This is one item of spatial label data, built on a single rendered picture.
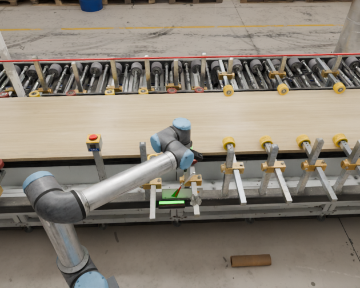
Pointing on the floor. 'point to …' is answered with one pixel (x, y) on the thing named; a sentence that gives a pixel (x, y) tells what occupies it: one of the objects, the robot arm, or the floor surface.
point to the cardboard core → (250, 260)
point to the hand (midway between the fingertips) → (185, 172)
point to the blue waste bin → (91, 5)
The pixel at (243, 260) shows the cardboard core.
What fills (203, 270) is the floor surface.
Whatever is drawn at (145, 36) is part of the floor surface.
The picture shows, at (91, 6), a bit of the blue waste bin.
